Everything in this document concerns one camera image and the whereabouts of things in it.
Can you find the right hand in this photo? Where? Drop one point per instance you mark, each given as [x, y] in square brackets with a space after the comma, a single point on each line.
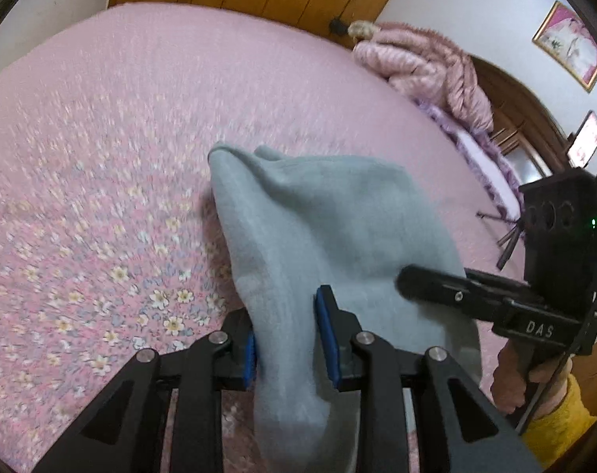
[510, 384]

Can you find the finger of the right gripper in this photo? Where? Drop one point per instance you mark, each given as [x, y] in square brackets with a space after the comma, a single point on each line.
[494, 281]
[505, 309]

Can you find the grey fleece pants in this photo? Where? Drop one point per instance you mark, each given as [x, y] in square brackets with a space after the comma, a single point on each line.
[294, 224]

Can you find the yellow right sleeve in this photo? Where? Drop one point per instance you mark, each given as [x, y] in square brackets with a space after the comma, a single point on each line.
[550, 436]

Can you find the pink quilted comforter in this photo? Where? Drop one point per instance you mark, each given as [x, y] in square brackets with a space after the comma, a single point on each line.
[422, 63]

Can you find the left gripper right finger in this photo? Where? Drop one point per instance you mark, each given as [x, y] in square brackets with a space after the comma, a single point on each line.
[457, 427]

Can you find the purple ruffled pillow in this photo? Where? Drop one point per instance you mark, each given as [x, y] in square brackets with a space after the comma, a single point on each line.
[492, 170]

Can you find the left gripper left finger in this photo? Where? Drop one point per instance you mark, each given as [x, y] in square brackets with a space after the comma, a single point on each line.
[156, 398]

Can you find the wooden headboard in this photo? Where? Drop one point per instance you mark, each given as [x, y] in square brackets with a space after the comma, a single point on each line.
[524, 129]

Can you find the pink floral bed sheet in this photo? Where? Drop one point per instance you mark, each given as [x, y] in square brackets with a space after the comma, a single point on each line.
[109, 241]

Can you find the small framed picture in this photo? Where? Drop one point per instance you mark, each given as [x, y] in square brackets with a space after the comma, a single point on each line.
[583, 144]

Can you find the plush toy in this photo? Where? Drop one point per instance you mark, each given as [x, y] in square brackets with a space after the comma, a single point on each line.
[362, 30]

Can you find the black tripod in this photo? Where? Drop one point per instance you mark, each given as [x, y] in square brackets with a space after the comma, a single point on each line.
[509, 241]

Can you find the framed pink picture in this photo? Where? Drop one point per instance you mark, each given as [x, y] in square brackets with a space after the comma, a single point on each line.
[568, 41]

